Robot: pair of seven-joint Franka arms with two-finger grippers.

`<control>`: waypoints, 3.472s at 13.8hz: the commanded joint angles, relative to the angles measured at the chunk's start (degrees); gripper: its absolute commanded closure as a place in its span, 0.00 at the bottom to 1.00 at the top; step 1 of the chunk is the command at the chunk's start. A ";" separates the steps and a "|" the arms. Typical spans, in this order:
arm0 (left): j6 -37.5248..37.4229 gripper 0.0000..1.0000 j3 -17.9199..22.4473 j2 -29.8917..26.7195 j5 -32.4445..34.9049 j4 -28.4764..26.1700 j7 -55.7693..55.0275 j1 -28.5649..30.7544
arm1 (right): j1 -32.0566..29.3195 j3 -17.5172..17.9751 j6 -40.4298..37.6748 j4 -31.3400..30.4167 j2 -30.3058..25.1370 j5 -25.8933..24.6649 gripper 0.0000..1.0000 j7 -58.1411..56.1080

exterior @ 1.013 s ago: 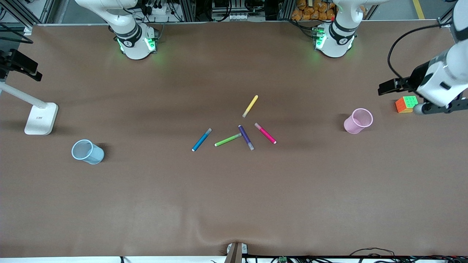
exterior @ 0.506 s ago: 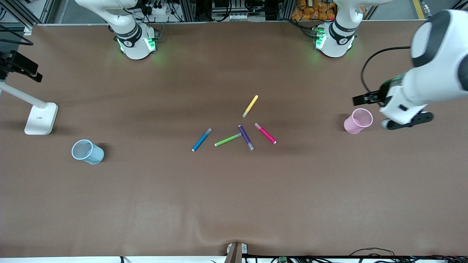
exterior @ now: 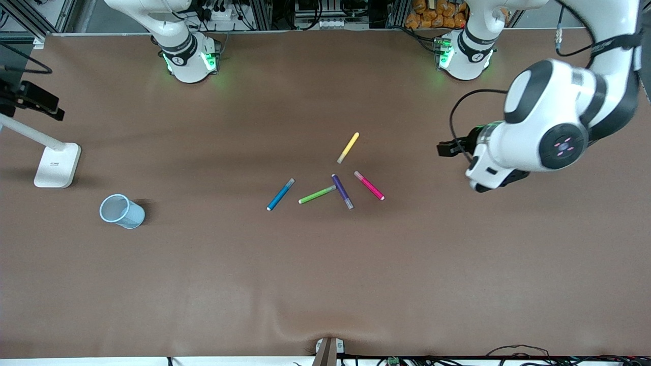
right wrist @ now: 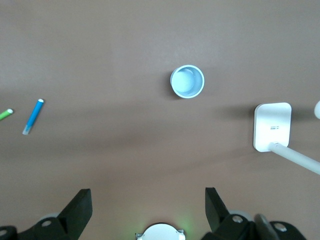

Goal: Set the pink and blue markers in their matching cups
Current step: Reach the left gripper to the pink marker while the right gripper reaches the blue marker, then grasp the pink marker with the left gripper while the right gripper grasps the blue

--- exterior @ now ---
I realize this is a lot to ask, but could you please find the blue plastic cup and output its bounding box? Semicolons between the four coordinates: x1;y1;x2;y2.
99;194;146;230

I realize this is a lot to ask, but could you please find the yellow marker pen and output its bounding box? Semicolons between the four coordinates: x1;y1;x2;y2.
337;132;360;164

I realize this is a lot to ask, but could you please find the purple marker pen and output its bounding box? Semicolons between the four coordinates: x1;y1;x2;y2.
331;174;354;210

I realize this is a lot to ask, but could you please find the pink marker pen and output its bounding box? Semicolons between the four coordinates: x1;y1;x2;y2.
354;170;386;201

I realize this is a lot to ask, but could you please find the blue marker pen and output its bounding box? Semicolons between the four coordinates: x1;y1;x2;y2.
267;178;295;211

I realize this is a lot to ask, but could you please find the brown table cover sheet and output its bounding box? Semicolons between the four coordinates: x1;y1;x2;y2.
0;28;651;359

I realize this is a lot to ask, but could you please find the aluminium frame extrusion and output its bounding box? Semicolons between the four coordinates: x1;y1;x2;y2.
384;0;410;28
248;0;278;31
0;0;78;37

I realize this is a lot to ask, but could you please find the grey metal table bracket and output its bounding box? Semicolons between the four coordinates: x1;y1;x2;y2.
311;337;345;366

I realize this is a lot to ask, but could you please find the orange snack bag pile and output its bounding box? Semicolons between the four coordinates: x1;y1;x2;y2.
405;0;469;29

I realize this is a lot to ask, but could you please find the green marker pen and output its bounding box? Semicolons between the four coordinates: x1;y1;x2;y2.
298;185;337;205

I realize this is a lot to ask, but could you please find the white lamp stand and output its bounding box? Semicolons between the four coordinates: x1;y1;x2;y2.
0;113;82;189

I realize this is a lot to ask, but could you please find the black cable bundle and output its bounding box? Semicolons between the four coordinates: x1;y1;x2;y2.
486;344;651;366

